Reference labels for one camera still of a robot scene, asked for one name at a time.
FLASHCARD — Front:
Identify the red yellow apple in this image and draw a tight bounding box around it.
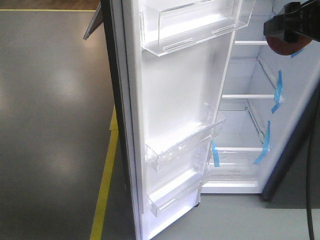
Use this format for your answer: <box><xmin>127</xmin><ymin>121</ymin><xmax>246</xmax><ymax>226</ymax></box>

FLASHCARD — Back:
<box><xmin>265</xmin><ymin>35</ymin><xmax>312</xmax><ymax>56</ymax></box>

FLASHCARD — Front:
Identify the white open fridge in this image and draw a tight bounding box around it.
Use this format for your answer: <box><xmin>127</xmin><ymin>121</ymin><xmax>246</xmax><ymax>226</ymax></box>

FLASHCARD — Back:
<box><xmin>202</xmin><ymin>0</ymin><xmax>320</xmax><ymax>199</ymax></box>

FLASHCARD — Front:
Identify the fridge door with shelves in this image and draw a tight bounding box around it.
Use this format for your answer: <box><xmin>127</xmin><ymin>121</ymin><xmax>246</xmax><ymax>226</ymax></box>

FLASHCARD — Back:
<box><xmin>101</xmin><ymin>0</ymin><xmax>255</xmax><ymax>240</ymax></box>

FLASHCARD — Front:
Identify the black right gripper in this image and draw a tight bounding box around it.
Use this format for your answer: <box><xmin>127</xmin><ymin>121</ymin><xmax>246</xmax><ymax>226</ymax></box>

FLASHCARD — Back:
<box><xmin>263</xmin><ymin>0</ymin><xmax>320</xmax><ymax>43</ymax></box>

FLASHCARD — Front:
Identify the silver sign stand pole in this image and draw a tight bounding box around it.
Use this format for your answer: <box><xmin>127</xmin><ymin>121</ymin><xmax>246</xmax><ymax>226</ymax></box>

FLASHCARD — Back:
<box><xmin>83</xmin><ymin>2</ymin><xmax>104</xmax><ymax>41</ymax></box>

